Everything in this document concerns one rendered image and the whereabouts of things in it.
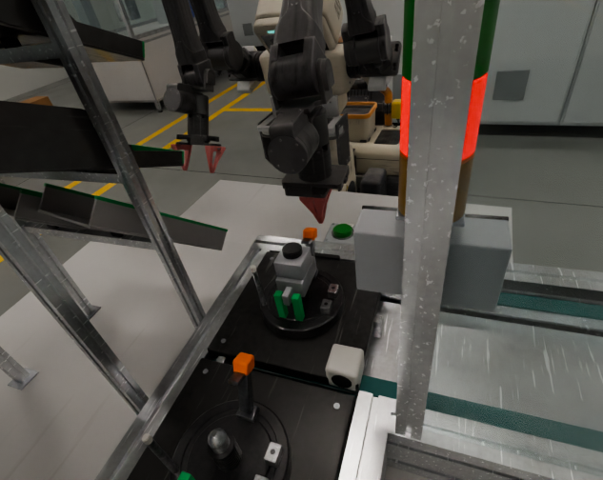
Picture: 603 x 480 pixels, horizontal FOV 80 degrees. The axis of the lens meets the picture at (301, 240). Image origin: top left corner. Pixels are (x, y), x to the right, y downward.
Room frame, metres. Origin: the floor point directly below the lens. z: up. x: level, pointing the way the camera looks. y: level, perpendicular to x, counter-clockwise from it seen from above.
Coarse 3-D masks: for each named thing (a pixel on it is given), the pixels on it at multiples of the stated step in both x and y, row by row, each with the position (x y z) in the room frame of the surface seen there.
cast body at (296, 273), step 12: (288, 252) 0.41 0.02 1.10; (300, 252) 0.41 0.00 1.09; (276, 264) 0.40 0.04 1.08; (288, 264) 0.40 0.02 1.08; (300, 264) 0.39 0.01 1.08; (312, 264) 0.43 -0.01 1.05; (288, 276) 0.40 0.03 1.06; (300, 276) 0.39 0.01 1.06; (312, 276) 0.42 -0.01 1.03; (288, 288) 0.39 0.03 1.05; (300, 288) 0.38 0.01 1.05; (288, 300) 0.37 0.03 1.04
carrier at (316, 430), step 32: (192, 384) 0.30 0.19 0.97; (224, 384) 0.30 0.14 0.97; (256, 384) 0.29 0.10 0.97; (288, 384) 0.28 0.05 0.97; (192, 416) 0.26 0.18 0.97; (224, 416) 0.24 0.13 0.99; (256, 416) 0.23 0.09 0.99; (288, 416) 0.23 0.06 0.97; (320, 416) 0.23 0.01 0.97; (160, 448) 0.19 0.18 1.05; (192, 448) 0.21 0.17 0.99; (224, 448) 0.18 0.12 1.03; (256, 448) 0.19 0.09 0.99; (288, 448) 0.19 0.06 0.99; (320, 448) 0.19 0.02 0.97
